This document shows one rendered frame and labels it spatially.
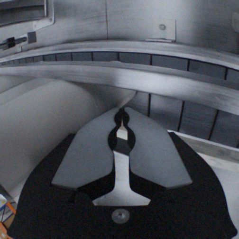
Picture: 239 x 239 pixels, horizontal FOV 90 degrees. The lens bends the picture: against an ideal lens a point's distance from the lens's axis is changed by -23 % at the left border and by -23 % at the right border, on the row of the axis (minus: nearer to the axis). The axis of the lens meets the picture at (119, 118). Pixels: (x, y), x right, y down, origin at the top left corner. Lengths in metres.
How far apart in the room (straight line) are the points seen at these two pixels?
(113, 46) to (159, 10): 0.08
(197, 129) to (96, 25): 0.21
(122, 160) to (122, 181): 0.06
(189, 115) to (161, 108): 0.03
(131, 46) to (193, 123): 0.11
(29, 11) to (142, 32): 0.22
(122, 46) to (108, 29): 0.07
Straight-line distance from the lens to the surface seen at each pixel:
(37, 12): 0.34
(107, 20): 0.24
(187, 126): 0.18
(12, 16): 0.32
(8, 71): 0.22
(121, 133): 0.17
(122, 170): 0.28
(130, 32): 0.22
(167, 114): 0.18
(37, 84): 0.21
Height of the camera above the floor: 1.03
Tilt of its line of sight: 47 degrees down
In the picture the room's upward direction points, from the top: 132 degrees counter-clockwise
